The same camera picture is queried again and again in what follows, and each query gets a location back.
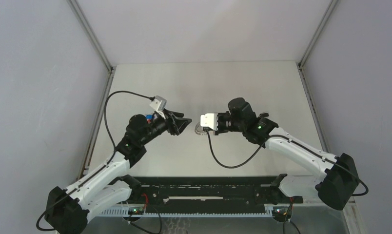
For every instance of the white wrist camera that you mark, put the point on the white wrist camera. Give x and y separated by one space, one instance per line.
158 105
209 122

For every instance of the aluminium frame post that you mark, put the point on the aluminium frame post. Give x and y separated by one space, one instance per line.
88 30
318 32

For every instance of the right green circuit board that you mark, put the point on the right green circuit board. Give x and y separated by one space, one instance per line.
281 211

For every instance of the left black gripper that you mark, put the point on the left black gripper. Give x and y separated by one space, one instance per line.
180 123

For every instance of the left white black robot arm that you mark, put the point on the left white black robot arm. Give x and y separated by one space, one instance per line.
71 209

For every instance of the silver keyring with chain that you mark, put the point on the silver keyring with chain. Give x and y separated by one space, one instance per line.
199 131

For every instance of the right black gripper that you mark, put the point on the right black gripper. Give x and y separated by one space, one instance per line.
219 117

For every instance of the right aluminium frame post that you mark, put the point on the right aluminium frame post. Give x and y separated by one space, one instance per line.
318 32

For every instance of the black capped silver key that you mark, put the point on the black capped silver key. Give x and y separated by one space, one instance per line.
264 115

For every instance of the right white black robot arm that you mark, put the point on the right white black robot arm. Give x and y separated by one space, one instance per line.
336 177

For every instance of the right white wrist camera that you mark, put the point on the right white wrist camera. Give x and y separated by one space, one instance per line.
209 122

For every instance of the green circuit board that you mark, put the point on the green circuit board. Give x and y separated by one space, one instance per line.
281 211
136 211

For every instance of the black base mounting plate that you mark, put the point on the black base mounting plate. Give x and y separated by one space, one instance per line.
220 194

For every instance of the left aluminium frame post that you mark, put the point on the left aluminium frame post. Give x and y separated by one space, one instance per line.
88 30

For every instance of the left green circuit board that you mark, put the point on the left green circuit board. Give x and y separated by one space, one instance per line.
136 211

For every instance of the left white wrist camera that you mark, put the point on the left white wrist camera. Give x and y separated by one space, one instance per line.
158 105

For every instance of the white slotted cable duct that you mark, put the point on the white slotted cable duct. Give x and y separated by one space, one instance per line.
123 212

